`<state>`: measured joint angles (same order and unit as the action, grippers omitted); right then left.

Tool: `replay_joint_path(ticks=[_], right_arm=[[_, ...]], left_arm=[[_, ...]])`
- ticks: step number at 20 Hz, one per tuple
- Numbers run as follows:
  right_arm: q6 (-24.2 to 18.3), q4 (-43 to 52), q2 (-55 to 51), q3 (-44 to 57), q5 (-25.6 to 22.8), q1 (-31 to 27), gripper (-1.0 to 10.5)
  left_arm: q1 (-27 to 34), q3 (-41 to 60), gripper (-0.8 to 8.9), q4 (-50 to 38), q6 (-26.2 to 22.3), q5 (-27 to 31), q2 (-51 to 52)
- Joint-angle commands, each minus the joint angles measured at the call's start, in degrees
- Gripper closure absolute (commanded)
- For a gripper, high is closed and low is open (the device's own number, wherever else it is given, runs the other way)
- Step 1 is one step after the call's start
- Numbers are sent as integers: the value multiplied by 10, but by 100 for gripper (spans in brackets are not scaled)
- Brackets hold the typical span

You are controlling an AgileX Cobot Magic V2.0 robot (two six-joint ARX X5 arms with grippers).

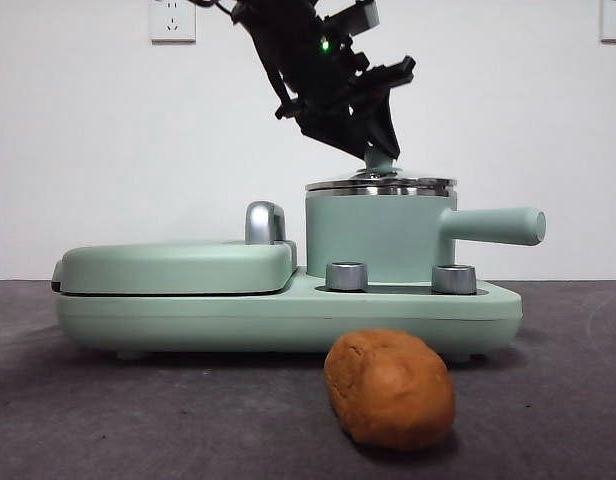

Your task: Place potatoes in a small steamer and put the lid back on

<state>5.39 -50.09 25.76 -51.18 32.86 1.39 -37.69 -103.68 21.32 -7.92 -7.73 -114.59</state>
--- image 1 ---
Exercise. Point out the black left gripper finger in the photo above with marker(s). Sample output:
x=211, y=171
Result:
x=338, y=127
x=383, y=125

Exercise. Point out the glass pot lid green knob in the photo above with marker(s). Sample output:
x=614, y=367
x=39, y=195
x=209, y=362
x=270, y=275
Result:
x=383, y=182

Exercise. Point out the brown potato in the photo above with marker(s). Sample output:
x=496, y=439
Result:
x=390, y=390

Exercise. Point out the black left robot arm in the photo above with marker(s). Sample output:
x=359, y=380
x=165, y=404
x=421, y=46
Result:
x=283, y=17

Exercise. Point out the mint green grill lid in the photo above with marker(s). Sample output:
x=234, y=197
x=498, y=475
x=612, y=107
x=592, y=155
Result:
x=178, y=265

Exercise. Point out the silver control knob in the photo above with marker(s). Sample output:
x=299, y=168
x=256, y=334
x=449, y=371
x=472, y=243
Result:
x=454, y=280
x=347, y=277

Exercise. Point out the mint green breakfast maker base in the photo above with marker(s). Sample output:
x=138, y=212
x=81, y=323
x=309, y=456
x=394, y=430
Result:
x=238, y=320

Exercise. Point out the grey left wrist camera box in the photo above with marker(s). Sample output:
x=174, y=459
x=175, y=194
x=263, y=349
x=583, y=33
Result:
x=368, y=14

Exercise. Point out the white wall socket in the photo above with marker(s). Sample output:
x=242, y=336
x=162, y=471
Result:
x=615, y=20
x=172, y=22

